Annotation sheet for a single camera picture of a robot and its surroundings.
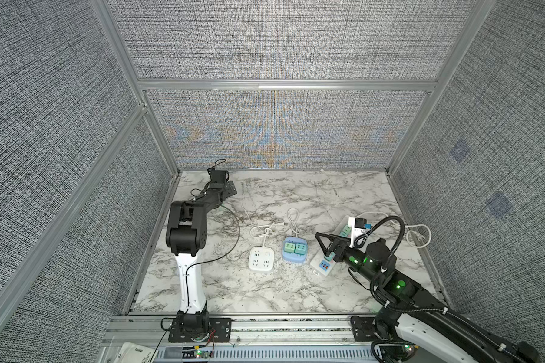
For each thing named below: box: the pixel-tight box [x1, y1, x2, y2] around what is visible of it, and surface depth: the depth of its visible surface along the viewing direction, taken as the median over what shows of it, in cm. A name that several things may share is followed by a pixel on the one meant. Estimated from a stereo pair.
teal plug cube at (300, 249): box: [294, 243, 307, 256], surface depth 87 cm
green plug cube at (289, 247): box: [283, 242, 296, 254], surface depth 87 cm
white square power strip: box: [248, 246, 275, 272], surface depth 88 cm
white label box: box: [113, 341, 159, 363], surface depth 70 cm
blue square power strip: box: [281, 236, 309, 264], surface depth 90 cm
